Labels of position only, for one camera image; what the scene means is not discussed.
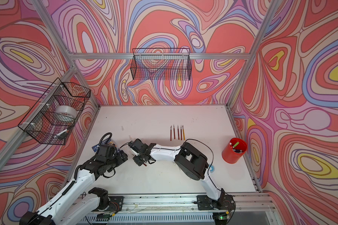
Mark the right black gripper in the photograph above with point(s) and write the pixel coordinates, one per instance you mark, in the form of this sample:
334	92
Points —
139	162

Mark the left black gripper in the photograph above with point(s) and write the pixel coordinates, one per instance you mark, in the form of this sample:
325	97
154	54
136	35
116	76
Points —
120	160

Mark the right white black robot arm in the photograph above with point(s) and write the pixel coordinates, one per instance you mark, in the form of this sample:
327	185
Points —
189	159

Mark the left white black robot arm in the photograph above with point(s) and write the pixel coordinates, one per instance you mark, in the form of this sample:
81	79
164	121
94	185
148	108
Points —
58	210

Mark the blue treehouse paperback book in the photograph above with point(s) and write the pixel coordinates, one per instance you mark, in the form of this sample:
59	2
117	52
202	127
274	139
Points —
106	149

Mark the small object in left basket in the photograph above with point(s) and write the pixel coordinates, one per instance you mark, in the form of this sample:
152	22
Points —
62	135

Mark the blue tape roll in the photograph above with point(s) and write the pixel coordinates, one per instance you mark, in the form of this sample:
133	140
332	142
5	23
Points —
211	169

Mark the red plastic cup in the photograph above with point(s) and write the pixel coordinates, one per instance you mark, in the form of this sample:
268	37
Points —
234	150

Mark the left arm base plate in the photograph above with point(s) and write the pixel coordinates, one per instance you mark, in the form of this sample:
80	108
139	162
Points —
113	204

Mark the grey duct tape roll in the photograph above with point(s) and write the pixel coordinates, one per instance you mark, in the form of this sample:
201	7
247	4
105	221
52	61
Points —
65	114

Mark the black wire basket left wall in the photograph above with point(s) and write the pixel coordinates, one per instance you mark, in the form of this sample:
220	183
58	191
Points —
41	125

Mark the black wire basket wall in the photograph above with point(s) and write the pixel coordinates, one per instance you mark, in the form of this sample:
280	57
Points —
41	125
161	64

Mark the black wire basket back wall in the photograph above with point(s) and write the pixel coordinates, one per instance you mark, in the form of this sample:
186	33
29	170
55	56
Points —
161	64

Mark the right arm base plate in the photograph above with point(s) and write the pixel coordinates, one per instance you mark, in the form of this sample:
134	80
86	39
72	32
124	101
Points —
204	203

